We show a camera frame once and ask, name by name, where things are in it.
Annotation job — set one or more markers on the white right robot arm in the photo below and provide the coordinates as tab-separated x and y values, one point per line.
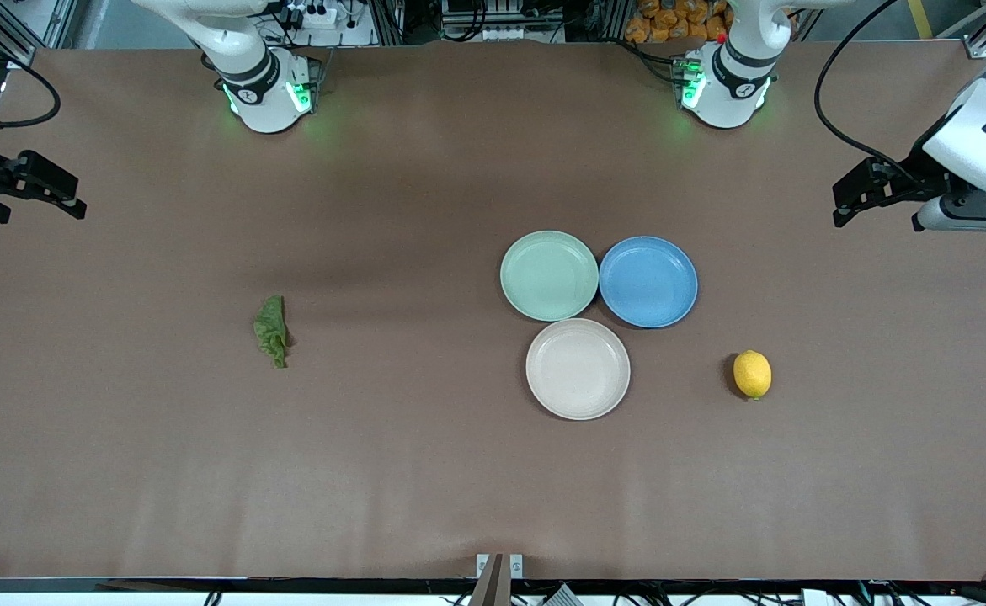
257	76

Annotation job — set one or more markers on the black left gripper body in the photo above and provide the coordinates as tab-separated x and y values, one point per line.
912	178

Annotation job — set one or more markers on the metal table edge bracket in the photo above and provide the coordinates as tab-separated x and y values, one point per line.
499	564

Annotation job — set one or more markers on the blue plate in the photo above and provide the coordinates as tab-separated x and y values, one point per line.
648	282

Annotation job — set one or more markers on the yellow lemon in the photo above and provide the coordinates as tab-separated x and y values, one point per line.
752	374

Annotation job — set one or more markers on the green lettuce leaf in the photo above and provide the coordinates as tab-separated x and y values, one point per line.
271	331

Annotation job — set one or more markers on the bag of orange snacks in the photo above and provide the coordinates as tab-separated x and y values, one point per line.
678	21

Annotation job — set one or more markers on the light green plate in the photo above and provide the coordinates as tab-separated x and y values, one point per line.
549	276

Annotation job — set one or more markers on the white power strip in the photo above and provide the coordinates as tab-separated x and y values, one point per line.
317	15

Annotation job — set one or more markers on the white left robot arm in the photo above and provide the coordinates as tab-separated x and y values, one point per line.
732	84

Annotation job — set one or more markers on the beige plate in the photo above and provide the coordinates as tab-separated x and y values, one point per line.
578	369

